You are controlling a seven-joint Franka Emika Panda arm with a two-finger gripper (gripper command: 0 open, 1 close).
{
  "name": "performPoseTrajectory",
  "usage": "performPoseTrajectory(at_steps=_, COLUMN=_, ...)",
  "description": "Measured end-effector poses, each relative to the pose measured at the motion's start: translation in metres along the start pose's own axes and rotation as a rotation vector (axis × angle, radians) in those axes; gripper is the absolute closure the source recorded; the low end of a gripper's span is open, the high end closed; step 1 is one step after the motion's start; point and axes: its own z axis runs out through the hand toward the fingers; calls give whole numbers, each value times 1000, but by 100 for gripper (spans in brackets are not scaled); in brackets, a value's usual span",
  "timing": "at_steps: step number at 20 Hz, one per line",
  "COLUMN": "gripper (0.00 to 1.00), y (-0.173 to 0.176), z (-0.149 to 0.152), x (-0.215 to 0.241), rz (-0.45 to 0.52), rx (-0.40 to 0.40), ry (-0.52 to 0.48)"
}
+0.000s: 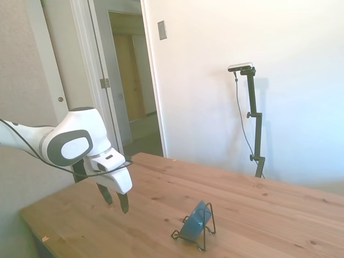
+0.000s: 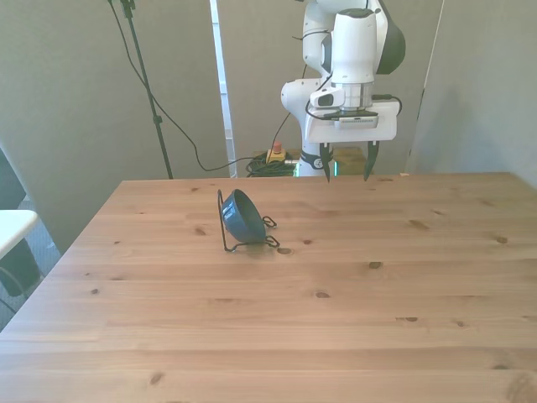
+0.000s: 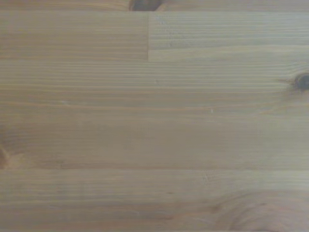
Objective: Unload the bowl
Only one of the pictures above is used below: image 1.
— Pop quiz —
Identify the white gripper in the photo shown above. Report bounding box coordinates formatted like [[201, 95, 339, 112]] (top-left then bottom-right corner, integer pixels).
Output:
[[90, 166, 134, 215]]

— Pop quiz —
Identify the blue bowl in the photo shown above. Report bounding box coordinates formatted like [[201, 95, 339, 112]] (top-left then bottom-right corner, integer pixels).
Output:
[[179, 199, 211, 240]]

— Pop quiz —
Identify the wooden hallway door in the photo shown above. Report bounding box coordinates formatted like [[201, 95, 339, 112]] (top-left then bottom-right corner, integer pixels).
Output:
[[112, 34, 148, 124]]

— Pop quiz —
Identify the grey open door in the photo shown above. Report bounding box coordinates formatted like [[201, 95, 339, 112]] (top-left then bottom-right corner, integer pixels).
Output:
[[90, 0, 133, 154]]

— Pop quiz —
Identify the white closet door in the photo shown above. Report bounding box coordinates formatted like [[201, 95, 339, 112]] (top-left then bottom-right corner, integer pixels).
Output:
[[40, 0, 95, 115]]

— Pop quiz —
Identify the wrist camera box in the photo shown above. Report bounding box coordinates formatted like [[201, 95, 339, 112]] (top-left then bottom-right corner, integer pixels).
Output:
[[71, 158, 88, 184]]

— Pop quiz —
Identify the black wire dish stand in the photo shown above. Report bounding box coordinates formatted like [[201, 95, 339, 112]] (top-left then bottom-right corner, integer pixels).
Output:
[[170, 202, 217, 252]]

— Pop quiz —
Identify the black camera stand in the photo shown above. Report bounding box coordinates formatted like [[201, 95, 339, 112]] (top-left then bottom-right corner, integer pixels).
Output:
[[239, 67, 267, 178]]

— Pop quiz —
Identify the grey light switch plate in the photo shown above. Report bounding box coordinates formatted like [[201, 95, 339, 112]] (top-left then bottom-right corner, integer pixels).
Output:
[[157, 19, 169, 41]]

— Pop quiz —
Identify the silver exterior camera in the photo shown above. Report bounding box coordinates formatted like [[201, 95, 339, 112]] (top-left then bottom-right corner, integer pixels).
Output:
[[227, 61, 255, 73]]

